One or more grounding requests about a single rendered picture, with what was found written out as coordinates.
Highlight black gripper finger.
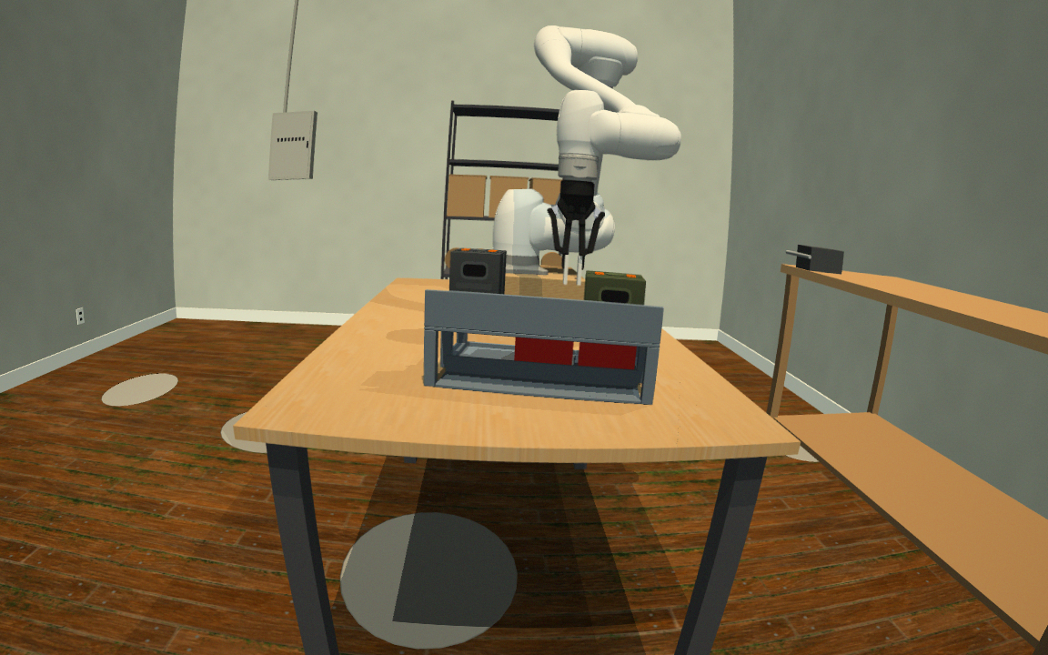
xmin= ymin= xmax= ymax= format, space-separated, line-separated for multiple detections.
xmin=548 ymin=205 xmax=574 ymax=285
xmin=576 ymin=206 xmax=605 ymax=286

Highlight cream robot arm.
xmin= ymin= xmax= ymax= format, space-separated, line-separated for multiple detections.
xmin=493 ymin=25 xmax=681 ymax=275

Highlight black tool case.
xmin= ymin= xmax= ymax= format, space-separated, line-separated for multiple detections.
xmin=449 ymin=248 xmax=507 ymax=294

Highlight olive green case with orange latches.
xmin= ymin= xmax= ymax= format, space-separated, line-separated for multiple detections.
xmin=584 ymin=270 xmax=646 ymax=305

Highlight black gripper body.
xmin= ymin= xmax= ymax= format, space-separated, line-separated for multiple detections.
xmin=558 ymin=179 xmax=596 ymax=220

